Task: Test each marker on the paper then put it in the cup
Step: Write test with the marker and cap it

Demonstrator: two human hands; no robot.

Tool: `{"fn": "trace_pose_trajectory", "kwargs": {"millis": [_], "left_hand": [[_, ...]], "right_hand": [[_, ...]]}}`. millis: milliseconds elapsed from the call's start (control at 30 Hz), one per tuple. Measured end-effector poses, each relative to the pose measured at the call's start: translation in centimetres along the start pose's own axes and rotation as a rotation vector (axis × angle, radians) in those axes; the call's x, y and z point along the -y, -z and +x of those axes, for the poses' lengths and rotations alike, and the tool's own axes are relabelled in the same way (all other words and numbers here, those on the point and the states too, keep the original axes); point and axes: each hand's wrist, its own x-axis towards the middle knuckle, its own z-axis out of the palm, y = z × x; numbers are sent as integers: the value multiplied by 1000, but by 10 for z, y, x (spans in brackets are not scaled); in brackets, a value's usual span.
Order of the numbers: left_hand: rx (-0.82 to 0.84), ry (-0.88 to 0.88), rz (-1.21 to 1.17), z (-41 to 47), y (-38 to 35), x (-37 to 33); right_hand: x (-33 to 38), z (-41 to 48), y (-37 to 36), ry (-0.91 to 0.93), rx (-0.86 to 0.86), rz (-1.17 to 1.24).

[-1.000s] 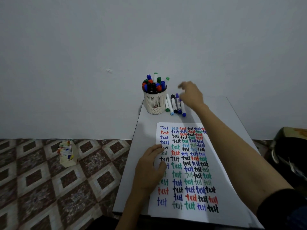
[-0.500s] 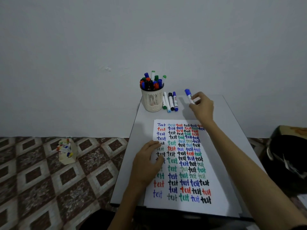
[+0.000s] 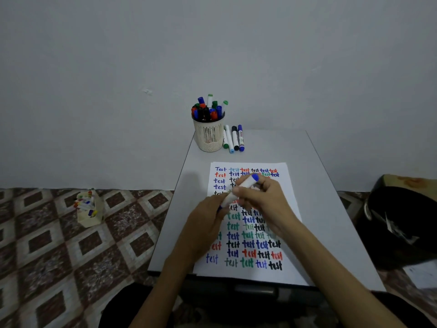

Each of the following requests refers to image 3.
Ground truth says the yellow floral cushion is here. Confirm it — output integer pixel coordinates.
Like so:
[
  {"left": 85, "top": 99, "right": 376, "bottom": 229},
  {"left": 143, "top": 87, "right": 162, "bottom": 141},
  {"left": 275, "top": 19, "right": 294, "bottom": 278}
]
[{"left": 375, "top": 174, "right": 437, "bottom": 202}]

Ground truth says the person's right leg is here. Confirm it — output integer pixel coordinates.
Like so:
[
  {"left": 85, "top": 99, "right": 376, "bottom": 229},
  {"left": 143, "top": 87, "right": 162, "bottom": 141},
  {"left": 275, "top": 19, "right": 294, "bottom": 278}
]
[{"left": 372, "top": 290, "right": 434, "bottom": 328}]

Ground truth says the white paper with colored writing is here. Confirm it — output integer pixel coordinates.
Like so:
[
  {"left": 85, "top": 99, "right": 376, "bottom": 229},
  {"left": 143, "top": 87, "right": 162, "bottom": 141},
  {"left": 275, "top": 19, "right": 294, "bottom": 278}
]
[{"left": 193, "top": 162, "right": 310, "bottom": 287}]

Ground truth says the white sheet with faint marks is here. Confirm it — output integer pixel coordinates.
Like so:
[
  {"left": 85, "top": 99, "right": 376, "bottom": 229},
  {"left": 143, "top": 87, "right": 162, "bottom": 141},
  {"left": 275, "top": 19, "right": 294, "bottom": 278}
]
[{"left": 402, "top": 261, "right": 437, "bottom": 290}]

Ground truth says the small cream box of pens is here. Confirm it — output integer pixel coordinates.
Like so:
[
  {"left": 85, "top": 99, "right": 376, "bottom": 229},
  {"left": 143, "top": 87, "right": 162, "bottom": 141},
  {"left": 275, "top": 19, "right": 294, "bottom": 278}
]
[{"left": 73, "top": 188, "right": 104, "bottom": 228}]

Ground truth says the person's right hand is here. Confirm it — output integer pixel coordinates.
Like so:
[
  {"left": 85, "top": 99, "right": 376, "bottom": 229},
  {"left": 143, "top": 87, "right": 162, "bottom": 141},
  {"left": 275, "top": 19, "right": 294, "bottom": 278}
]
[{"left": 232, "top": 173, "right": 303, "bottom": 238}]

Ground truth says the person's right forearm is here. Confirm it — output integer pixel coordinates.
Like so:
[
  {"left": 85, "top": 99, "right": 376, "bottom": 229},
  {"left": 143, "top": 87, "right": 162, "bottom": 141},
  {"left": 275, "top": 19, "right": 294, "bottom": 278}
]
[{"left": 283, "top": 221, "right": 407, "bottom": 328}]

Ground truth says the person's left leg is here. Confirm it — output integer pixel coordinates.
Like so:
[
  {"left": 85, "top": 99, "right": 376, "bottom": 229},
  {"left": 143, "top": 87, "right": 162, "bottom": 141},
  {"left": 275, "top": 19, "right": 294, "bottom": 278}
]
[{"left": 99, "top": 282, "right": 178, "bottom": 328}]

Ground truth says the black plastic bucket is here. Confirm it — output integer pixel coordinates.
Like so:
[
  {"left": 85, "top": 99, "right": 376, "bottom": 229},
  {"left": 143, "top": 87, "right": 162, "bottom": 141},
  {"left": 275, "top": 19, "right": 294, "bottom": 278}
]
[{"left": 356, "top": 186, "right": 437, "bottom": 270}]

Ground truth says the beige mesh cup black rim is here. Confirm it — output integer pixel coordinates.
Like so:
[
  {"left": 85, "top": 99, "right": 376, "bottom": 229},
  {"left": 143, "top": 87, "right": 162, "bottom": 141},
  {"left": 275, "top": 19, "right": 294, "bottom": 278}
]
[{"left": 192, "top": 112, "right": 226, "bottom": 153}]

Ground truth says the person's left hand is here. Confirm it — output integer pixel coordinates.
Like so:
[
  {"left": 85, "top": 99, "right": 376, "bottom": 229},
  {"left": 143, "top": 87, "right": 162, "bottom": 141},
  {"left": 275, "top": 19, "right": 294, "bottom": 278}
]
[{"left": 167, "top": 193, "right": 231, "bottom": 267}]

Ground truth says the person's leg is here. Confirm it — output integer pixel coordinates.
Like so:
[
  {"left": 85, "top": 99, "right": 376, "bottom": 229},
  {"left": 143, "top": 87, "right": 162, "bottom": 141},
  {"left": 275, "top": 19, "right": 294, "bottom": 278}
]
[
  {"left": 372, "top": 290, "right": 434, "bottom": 328},
  {"left": 99, "top": 282, "right": 178, "bottom": 328}
]

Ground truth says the grey drawer cabinet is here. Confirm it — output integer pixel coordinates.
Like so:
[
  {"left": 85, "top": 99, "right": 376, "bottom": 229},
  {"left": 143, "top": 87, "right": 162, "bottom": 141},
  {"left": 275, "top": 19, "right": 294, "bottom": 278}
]
[{"left": 147, "top": 129, "right": 386, "bottom": 304}]

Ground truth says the light blue capped white marker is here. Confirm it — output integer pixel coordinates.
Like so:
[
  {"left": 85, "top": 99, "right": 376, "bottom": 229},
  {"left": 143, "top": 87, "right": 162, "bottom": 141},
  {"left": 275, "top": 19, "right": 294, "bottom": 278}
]
[{"left": 225, "top": 124, "right": 235, "bottom": 154}]

